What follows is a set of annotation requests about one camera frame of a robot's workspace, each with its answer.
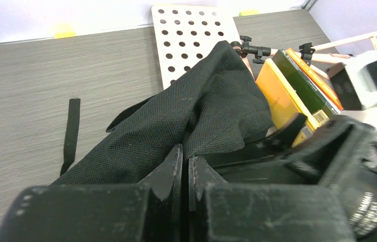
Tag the black student backpack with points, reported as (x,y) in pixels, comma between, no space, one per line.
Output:
(215,107)

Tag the pink perforated music stand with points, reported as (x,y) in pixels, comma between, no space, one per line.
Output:
(186,34)

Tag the yellow tape marker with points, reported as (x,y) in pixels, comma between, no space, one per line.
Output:
(65,34)

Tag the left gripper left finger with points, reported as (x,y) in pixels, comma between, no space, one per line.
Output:
(146,211)

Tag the dark green book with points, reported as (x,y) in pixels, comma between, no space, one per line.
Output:
(320,107)

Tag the orange treehouse book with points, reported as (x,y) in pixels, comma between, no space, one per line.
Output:
(314,77)

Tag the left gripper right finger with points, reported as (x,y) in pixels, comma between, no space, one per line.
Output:
(222,211)

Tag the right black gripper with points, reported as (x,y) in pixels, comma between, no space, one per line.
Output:
(340,156)

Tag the yellow book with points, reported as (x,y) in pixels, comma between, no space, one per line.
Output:
(283,100)

